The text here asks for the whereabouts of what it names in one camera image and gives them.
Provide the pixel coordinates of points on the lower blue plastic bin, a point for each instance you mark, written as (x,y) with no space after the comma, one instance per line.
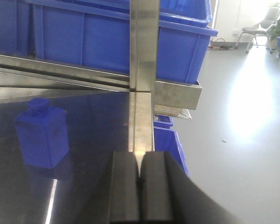
(166,139)

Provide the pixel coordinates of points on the blue bin at left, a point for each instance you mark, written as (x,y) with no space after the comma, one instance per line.
(16,27)

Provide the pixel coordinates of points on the large blue plastic bin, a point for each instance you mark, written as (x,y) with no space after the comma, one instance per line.
(95,33)

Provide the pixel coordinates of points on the stainless steel shelf rack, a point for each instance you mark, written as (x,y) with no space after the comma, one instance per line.
(148,96)

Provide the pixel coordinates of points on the grey office chair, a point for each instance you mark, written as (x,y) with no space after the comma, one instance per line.
(263,28)

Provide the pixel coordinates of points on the blue bottle-shaped plastic part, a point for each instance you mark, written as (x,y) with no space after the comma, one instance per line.
(42,133)

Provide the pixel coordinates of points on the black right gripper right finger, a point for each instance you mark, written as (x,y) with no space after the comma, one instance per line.
(168,196)

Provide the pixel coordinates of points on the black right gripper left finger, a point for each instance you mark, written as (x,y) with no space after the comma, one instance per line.
(124,191)

